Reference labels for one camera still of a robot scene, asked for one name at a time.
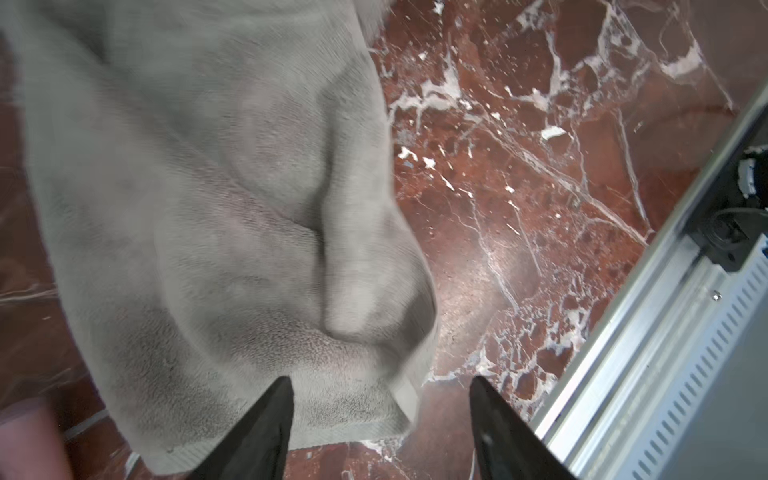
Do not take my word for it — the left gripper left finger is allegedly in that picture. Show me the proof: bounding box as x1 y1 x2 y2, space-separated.
188 376 294 480

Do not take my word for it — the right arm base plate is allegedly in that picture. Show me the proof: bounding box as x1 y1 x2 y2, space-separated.
686 115 767 273

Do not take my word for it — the grey towel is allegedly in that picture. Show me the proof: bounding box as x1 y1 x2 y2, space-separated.
1 1 438 475

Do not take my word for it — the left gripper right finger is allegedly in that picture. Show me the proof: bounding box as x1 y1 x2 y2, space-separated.
469 376 575 480

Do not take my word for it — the aluminium rail frame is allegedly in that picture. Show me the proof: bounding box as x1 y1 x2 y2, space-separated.
532 88 767 479

